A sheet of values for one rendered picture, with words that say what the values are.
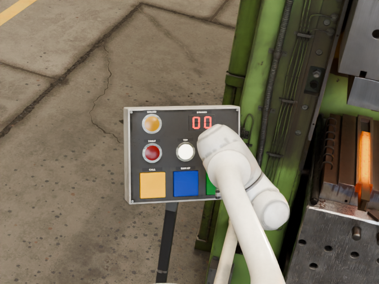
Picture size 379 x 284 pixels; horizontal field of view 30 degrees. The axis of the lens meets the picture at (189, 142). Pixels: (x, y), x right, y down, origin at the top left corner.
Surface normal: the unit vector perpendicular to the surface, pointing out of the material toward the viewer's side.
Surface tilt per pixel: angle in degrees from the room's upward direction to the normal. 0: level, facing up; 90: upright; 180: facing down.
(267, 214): 66
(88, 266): 0
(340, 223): 90
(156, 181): 60
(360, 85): 90
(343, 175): 0
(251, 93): 90
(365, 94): 90
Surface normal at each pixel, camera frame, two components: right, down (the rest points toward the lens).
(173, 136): 0.25, 0.11
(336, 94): -0.21, 0.55
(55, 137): 0.12, -0.81
